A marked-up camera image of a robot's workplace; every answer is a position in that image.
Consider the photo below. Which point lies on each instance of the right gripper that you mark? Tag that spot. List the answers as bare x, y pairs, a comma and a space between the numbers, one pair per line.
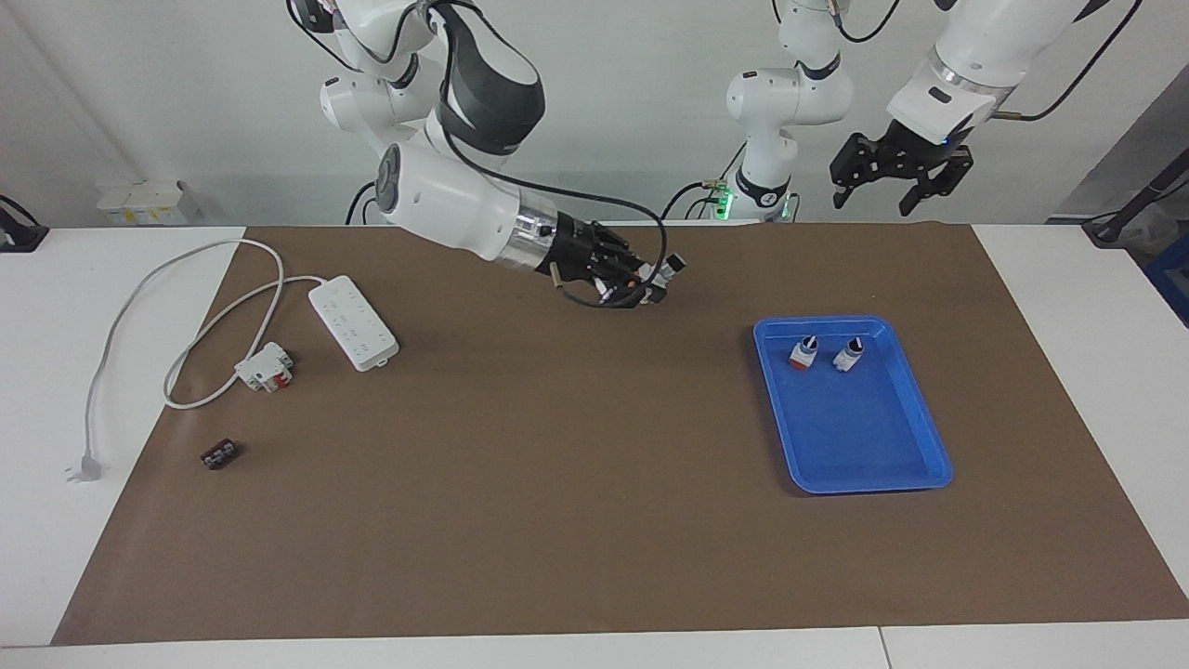
573, 247

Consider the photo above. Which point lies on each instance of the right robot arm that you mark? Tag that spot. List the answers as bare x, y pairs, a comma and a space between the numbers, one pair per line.
437, 200

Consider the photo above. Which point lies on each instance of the white power strip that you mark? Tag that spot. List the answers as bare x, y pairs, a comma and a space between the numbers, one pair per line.
353, 322

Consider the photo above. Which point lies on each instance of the blue crate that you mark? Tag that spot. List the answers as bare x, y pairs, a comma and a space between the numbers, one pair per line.
1172, 279

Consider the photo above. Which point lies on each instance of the white red rotary switch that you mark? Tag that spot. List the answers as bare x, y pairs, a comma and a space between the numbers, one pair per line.
803, 353
639, 279

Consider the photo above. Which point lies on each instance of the black stand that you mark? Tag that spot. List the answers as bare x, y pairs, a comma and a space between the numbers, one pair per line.
1129, 209
20, 232

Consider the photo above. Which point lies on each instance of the blue plastic tray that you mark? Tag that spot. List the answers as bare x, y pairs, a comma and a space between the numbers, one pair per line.
868, 437

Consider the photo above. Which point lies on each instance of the small black terminal block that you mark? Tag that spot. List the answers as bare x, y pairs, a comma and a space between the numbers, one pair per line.
220, 454

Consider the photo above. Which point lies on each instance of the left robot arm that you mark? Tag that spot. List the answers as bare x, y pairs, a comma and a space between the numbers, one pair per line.
785, 98

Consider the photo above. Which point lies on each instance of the white box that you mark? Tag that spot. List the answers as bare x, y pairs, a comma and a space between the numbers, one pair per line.
144, 202

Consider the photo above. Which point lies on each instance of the white red circuit breaker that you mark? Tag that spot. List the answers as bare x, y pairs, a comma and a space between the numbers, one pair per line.
265, 367

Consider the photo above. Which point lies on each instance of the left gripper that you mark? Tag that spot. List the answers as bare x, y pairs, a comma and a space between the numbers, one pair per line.
920, 149

